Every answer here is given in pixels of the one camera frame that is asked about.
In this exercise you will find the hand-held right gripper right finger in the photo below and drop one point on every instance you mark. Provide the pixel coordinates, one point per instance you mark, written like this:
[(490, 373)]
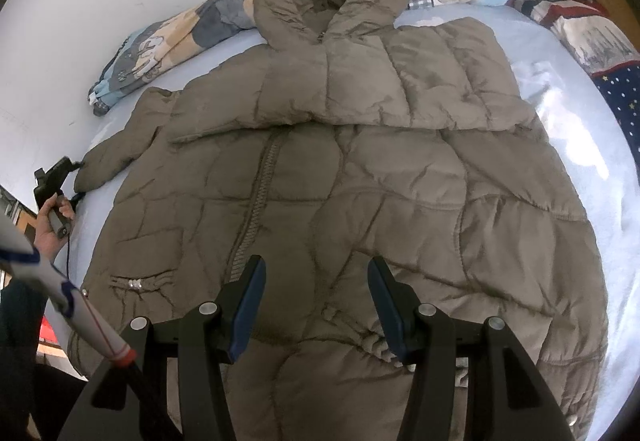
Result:
[(389, 308)]

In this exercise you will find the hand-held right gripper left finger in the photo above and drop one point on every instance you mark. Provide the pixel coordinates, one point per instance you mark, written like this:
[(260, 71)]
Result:
[(246, 306)]

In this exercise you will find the olive hooded puffer jacket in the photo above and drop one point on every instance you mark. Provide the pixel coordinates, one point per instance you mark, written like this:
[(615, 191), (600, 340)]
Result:
[(380, 161)]

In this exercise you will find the person's left hand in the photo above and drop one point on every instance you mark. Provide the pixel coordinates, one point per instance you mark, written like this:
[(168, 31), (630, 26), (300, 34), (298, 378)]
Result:
[(44, 233)]

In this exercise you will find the wooden cabinet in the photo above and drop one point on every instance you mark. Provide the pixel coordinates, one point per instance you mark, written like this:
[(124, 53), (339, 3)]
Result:
[(24, 223)]

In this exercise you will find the red object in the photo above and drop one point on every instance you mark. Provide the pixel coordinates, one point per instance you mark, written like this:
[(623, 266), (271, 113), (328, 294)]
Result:
[(52, 331)]

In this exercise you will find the person's dark clothing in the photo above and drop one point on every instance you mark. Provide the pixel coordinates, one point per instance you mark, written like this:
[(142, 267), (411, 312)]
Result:
[(20, 336)]

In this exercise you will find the patchwork printed blanket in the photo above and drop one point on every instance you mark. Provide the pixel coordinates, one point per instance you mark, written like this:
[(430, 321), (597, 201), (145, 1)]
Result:
[(165, 41)]

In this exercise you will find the light blue cloud bed sheet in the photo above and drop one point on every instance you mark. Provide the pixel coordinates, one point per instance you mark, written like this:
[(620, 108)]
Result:
[(565, 111)]

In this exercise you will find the navy star printed pillow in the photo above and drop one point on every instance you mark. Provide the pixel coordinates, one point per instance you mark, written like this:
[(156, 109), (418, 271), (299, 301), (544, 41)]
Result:
[(590, 36)]

